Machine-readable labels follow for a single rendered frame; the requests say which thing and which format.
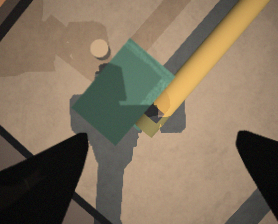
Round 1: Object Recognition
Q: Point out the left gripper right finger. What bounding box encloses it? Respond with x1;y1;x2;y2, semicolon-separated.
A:
236;130;278;221

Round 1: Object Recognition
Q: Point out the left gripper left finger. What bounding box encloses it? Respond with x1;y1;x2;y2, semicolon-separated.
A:
0;133;89;224

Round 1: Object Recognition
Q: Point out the long yellow rod with olive band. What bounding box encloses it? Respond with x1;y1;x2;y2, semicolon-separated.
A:
135;0;270;138

